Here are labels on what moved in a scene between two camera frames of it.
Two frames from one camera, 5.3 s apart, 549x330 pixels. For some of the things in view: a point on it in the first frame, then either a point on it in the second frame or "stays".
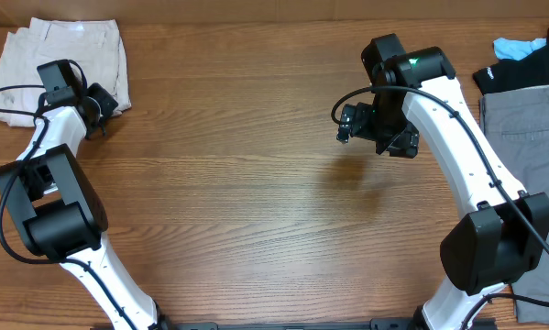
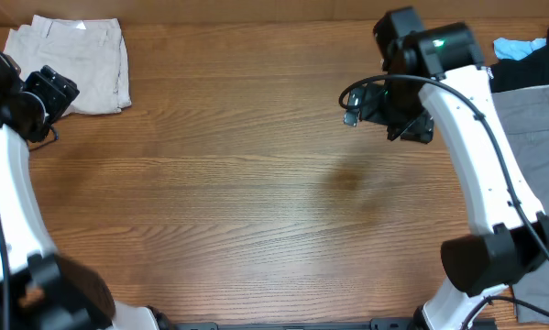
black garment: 543,67 stays
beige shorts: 93,44 stays
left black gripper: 109,104 -> 59,91
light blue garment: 517,49 stays
